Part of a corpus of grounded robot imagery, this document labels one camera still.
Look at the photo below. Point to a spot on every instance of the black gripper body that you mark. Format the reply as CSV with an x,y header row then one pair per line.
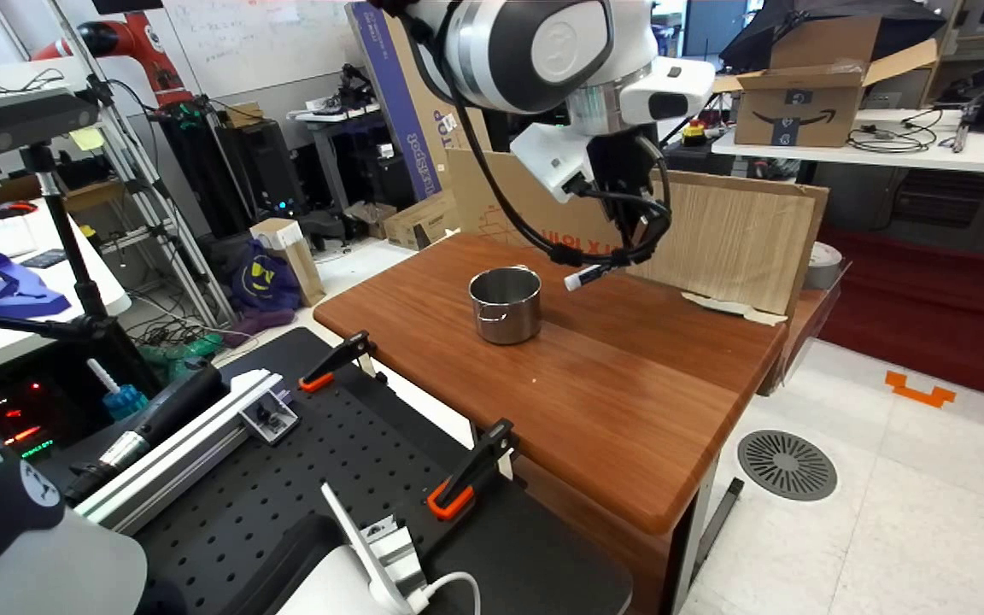
x,y
628,171

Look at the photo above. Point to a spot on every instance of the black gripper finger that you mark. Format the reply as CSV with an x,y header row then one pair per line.
x,y
623,233
658,224

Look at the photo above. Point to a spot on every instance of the white-tipped black marker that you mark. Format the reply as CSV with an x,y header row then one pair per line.
x,y
582,273

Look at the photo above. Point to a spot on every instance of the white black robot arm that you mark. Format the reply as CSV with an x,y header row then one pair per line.
x,y
538,52

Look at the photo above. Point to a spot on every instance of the large brown cardboard sheet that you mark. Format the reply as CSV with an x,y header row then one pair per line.
x,y
731,245

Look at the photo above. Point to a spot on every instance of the red yellow emergency stop button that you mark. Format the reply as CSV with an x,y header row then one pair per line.
x,y
692,127

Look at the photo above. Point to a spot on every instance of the small cardboard panel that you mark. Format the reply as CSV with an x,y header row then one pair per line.
x,y
492,200

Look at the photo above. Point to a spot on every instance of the wooden table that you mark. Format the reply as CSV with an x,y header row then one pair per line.
x,y
582,376

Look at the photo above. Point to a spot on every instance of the open cardboard shipping box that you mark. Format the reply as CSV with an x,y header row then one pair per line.
x,y
811,97

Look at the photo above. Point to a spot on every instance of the tall cardboard boxes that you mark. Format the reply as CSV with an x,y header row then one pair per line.
x,y
435,115

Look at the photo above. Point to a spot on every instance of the low cardboard box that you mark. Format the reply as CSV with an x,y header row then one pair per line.
x,y
418,221

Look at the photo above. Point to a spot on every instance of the white desk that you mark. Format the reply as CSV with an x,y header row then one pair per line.
x,y
888,154

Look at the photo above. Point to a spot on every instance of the round floor drain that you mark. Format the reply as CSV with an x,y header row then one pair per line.
x,y
787,467

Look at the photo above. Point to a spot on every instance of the black orange-tipped clamp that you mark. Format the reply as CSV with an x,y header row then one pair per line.
x,y
465,472
331,364

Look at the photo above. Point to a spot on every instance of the red carpet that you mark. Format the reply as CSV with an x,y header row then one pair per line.
x,y
937,310

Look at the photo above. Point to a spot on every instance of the brown paper-wrapped box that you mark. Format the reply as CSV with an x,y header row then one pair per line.
x,y
287,254

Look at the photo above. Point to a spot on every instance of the blue bag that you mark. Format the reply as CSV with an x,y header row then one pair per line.
x,y
254,277

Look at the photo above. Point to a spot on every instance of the black perforated breadboard table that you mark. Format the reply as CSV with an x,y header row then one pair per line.
x,y
322,454

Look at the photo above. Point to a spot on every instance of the whiteboard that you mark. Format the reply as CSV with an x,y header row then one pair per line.
x,y
231,35

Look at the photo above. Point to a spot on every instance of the green plastic item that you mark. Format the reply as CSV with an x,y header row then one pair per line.
x,y
189,356

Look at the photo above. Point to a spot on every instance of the white power adapter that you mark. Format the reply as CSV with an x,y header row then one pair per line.
x,y
325,586

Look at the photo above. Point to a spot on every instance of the metal shelving rack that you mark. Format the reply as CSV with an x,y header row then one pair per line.
x,y
143,182

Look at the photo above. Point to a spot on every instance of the red device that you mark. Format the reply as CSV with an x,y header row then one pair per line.
x,y
137,47

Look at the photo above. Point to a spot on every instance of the white side table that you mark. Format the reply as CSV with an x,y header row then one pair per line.
x,y
26,245

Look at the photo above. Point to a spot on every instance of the black controller box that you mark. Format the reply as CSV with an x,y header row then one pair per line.
x,y
26,412

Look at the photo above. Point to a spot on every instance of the small metal bracket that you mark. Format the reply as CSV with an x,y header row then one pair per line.
x,y
270,414

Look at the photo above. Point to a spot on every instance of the silver camera mount bracket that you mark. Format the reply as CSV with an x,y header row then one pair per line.
x,y
385,550

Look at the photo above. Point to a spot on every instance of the aluminium extrusion rail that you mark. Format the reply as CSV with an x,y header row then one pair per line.
x,y
171,447

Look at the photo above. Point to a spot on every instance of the black camera tripod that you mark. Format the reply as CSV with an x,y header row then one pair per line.
x,y
69,269

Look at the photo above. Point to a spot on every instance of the black stereo camera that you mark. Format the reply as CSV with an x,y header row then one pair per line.
x,y
14,116

